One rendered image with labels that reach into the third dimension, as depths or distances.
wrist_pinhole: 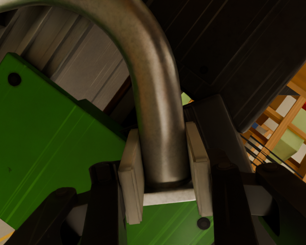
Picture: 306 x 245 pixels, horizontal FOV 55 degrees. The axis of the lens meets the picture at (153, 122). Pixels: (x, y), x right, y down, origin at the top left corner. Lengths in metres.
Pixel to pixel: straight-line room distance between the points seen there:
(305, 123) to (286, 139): 0.39
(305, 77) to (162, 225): 0.82
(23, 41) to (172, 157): 0.15
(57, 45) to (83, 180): 0.11
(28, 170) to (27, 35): 0.10
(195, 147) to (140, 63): 0.06
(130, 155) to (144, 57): 0.06
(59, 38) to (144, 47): 0.09
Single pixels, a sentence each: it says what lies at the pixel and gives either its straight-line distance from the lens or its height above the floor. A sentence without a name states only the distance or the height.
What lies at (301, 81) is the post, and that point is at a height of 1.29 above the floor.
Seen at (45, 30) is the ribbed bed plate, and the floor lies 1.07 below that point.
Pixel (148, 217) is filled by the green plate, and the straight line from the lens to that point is 0.24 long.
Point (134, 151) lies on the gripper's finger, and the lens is 0.16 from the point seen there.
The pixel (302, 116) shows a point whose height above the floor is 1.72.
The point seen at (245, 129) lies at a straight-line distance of 0.28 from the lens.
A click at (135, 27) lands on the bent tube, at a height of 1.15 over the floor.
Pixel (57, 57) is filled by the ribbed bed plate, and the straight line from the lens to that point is 0.25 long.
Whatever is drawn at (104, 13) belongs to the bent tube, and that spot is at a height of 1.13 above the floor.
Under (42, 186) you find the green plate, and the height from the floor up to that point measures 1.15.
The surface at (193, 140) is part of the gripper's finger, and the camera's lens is 0.16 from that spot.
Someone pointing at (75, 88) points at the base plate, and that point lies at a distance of 0.70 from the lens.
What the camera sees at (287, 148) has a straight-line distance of 3.49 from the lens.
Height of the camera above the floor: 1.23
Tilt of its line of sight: 13 degrees down
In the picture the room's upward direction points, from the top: 130 degrees clockwise
